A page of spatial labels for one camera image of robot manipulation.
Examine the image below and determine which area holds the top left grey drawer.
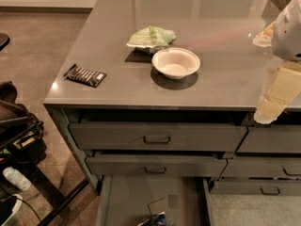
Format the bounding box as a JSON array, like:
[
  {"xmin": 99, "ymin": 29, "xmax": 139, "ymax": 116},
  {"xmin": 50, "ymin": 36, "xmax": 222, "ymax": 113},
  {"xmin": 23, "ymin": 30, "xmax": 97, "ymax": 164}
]
[{"xmin": 69, "ymin": 121, "xmax": 247, "ymax": 152}]

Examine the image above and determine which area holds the blue chip bag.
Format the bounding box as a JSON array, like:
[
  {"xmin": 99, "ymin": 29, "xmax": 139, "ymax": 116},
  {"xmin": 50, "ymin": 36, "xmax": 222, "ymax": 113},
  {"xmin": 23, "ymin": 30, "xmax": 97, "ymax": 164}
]
[{"xmin": 137, "ymin": 212, "xmax": 166, "ymax": 226}]

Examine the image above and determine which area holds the top right grey drawer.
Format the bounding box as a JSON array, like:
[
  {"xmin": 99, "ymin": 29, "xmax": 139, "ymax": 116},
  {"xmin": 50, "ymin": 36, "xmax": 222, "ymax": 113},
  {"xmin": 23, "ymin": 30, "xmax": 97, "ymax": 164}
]
[{"xmin": 238, "ymin": 111, "xmax": 301, "ymax": 153}]

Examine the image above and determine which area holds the middle right grey drawer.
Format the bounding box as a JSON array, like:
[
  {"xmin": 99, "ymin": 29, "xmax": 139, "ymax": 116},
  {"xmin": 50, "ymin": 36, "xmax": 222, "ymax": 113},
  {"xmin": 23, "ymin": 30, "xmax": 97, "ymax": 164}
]
[{"xmin": 222, "ymin": 157, "xmax": 301, "ymax": 178}]

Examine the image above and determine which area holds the middle left grey drawer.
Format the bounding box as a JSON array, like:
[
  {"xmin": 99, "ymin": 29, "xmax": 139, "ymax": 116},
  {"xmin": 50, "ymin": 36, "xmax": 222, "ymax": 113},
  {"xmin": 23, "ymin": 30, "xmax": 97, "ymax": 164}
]
[{"xmin": 86, "ymin": 153, "xmax": 227, "ymax": 177}]

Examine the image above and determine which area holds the white paper bowl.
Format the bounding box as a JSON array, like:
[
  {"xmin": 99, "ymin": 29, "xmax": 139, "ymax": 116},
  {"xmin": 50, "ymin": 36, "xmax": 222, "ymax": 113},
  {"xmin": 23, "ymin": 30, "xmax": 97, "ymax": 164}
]
[{"xmin": 151, "ymin": 48, "xmax": 200, "ymax": 79}]

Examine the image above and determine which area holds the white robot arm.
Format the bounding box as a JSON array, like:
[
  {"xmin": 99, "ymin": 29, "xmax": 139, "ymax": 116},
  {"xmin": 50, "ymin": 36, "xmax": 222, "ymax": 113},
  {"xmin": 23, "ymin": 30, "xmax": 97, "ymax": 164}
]
[{"xmin": 253, "ymin": 0, "xmax": 301, "ymax": 124}]

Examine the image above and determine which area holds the white bucket with cable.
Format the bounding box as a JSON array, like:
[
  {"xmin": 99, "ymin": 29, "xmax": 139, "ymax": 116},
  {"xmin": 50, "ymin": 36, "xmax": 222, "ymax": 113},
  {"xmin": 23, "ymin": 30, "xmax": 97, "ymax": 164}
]
[{"xmin": 0, "ymin": 194, "xmax": 23, "ymax": 226}]

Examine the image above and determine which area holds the grey counter cabinet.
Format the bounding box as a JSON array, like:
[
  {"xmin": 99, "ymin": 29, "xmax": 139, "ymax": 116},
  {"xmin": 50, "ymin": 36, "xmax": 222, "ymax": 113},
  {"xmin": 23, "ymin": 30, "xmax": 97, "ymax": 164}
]
[{"xmin": 44, "ymin": 0, "xmax": 300, "ymax": 185}]

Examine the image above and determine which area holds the black snack bar wrapper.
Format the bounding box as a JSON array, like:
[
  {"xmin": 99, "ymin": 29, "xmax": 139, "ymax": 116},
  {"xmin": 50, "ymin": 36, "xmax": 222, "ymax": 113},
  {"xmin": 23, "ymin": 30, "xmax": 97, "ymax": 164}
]
[{"xmin": 63, "ymin": 64, "xmax": 106, "ymax": 88}]

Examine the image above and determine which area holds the grey drawer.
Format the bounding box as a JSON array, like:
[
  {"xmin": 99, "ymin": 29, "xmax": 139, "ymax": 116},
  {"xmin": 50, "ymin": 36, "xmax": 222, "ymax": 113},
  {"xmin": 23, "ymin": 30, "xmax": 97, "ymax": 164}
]
[
  {"xmin": 238, "ymin": 111, "xmax": 301, "ymax": 153},
  {"xmin": 86, "ymin": 153, "xmax": 227, "ymax": 177},
  {"xmin": 210, "ymin": 180, "xmax": 301, "ymax": 196},
  {"xmin": 69, "ymin": 121, "xmax": 247, "ymax": 152},
  {"xmin": 222, "ymin": 157, "xmax": 301, "ymax": 178}
]

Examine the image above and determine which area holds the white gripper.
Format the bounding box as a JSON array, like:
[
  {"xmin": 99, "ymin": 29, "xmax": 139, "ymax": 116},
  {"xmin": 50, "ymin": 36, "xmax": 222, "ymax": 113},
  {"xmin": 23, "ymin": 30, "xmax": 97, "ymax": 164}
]
[{"xmin": 252, "ymin": 23, "xmax": 301, "ymax": 124}]

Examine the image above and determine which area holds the bottom left open drawer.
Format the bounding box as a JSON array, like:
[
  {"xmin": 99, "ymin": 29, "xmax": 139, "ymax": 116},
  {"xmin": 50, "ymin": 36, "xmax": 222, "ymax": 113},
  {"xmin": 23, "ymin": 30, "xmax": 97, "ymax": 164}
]
[{"xmin": 96, "ymin": 175, "xmax": 214, "ymax": 226}]

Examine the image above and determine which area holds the bottom right grey drawer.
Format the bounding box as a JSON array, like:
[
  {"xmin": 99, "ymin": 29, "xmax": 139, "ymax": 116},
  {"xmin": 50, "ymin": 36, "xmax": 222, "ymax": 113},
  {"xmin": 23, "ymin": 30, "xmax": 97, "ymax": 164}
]
[{"xmin": 210, "ymin": 180, "xmax": 301, "ymax": 196}]

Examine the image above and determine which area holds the green chip bag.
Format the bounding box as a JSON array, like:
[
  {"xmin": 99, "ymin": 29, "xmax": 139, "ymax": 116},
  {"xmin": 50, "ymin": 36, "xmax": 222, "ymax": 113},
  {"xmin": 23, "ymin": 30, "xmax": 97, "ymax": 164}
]
[{"xmin": 127, "ymin": 26, "xmax": 177, "ymax": 48}]

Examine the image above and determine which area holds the clear plastic bottle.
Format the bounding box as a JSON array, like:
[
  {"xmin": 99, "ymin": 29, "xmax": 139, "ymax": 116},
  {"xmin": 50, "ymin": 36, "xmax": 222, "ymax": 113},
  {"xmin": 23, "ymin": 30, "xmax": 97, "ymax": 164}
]
[{"xmin": 3, "ymin": 167, "xmax": 31, "ymax": 191}]

